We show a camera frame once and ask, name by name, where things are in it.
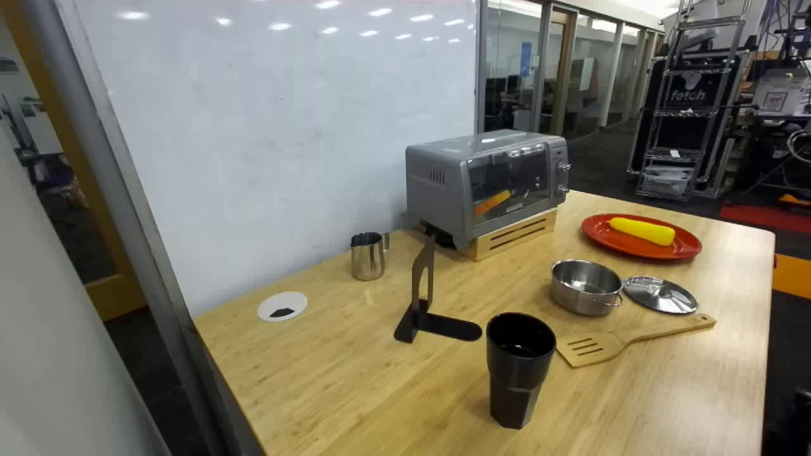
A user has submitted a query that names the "black metal bookend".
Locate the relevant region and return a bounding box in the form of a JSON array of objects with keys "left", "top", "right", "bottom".
[{"left": 390, "top": 233, "right": 484, "bottom": 348}]

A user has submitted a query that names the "small steel pot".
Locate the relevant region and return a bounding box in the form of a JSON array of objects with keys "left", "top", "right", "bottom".
[{"left": 546, "top": 257, "right": 626, "bottom": 319}]

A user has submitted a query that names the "silver toaster oven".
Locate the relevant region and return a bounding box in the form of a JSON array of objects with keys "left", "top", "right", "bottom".
[{"left": 402, "top": 128, "right": 572, "bottom": 252}]

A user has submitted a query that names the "wooden slatted stand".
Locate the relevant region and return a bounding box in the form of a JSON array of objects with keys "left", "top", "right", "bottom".
[{"left": 413, "top": 207, "right": 559, "bottom": 263}]

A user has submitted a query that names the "yellow corn cob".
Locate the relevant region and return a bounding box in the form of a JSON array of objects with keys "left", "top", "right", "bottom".
[{"left": 608, "top": 215, "right": 679, "bottom": 248}]

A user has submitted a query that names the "small steel cup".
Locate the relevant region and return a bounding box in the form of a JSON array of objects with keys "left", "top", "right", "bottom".
[{"left": 346, "top": 230, "right": 392, "bottom": 285}]

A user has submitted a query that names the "wooden slotted spatula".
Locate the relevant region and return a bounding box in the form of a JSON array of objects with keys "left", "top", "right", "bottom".
[{"left": 554, "top": 313, "right": 719, "bottom": 372}]

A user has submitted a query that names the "black plastic cup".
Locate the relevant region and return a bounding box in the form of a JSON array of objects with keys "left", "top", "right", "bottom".
[{"left": 484, "top": 313, "right": 559, "bottom": 432}]

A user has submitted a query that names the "red plate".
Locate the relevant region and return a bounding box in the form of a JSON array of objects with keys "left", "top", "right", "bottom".
[{"left": 579, "top": 211, "right": 705, "bottom": 263}]

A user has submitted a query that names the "steel pot lid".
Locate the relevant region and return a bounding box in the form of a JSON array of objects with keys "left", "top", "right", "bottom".
[{"left": 620, "top": 273, "right": 701, "bottom": 319}]

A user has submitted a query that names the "orange food inside toaster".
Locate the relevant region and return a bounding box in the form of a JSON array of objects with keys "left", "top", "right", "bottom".
[{"left": 468, "top": 188, "right": 513, "bottom": 220}]

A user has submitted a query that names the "white table cable grommet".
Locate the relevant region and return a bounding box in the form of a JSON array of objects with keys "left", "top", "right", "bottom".
[{"left": 256, "top": 290, "right": 312, "bottom": 325}]

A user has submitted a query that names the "white equipment box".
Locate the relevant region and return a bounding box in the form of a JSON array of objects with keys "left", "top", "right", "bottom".
[{"left": 750, "top": 64, "right": 811, "bottom": 120}]

